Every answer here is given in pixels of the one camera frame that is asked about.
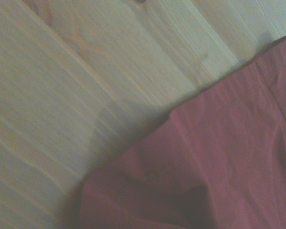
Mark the rust red athletic shorts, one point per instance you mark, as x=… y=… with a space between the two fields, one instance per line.
x=217 y=155

